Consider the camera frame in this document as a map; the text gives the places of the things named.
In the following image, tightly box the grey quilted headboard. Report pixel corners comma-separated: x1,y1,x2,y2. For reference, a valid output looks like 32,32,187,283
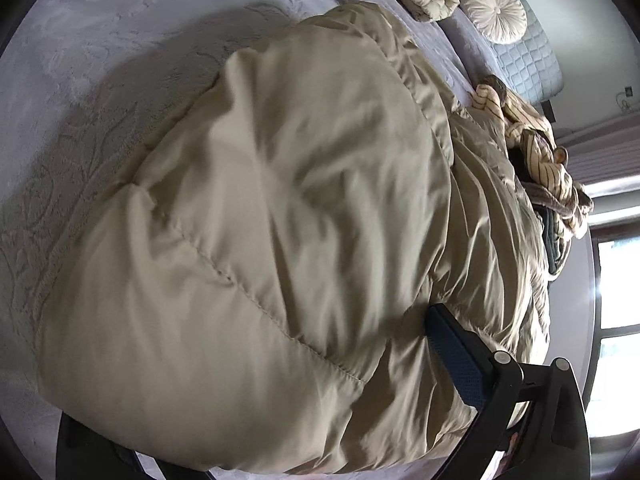
450,0,565,106

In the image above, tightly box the lavender embossed bed blanket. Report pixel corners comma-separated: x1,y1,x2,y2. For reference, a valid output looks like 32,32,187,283
0,0,501,480

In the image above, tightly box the window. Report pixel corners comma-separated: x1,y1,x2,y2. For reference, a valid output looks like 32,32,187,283
585,225,640,441

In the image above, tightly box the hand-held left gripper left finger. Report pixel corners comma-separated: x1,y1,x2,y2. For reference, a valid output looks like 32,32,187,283
56,407,151,480

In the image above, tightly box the cream striped garment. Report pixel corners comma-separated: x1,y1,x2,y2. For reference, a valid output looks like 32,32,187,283
472,75,595,240

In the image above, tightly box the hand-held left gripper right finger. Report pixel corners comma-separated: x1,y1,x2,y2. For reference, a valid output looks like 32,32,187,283
425,303,593,480

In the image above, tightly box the grey curtain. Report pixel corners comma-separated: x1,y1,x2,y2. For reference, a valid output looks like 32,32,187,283
550,117,640,196

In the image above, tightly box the beige quilted comforter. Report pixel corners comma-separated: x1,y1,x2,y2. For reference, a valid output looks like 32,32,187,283
37,2,551,476

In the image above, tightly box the round cream pleated pillow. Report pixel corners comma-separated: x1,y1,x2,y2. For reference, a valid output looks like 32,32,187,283
460,0,528,45

